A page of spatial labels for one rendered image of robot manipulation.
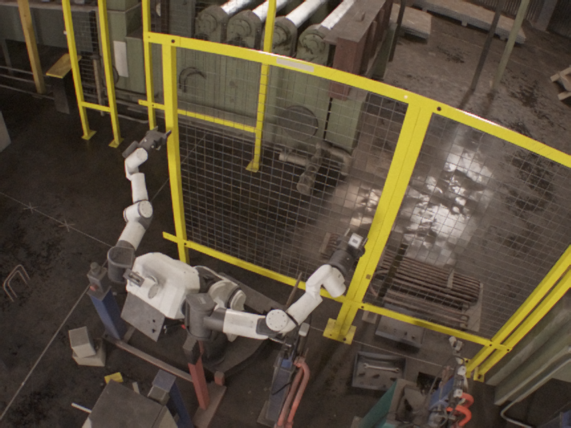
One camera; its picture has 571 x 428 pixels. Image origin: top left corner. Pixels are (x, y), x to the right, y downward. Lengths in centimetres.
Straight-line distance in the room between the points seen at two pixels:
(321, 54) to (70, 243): 260
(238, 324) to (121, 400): 61
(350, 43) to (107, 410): 295
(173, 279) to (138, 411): 57
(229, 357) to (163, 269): 115
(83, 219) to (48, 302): 85
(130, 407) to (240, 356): 112
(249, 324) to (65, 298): 201
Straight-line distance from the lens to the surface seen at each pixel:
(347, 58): 353
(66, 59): 519
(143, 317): 176
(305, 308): 164
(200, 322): 163
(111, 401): 185
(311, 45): 372
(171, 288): 167
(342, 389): 290
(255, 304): 289
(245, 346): 276
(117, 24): 465
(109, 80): 409
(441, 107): 176
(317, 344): 301
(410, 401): 201
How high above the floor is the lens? 265
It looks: 46 degrees down
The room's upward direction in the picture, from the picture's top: 9 degrees clockwise
